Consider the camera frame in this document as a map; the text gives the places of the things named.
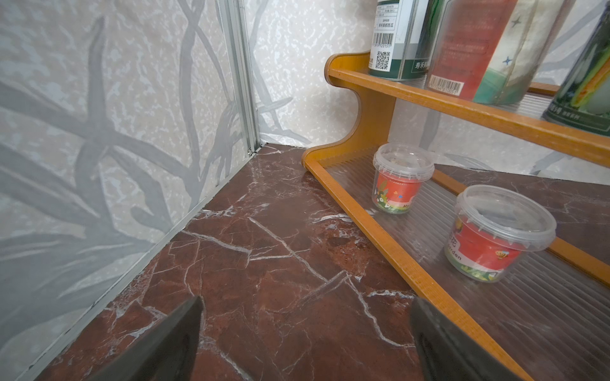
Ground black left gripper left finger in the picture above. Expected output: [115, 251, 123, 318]
[89, 296, 203, 380]

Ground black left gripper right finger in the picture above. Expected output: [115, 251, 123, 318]
[411, 298, 519, 380]

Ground orange wooden three-tier shelf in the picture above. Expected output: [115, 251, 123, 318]
[302, 53, 609, 380]

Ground green silver-top tin can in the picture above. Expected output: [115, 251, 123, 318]
[543, 5, 609, 137]

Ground clear jar red label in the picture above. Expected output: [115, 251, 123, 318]
[426, 0, 573, 106]

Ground small clear tub red label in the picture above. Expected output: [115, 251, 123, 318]
[372, 143, 435, 214]

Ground green white tin can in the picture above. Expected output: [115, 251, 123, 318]
[369, 0, 446, 82]

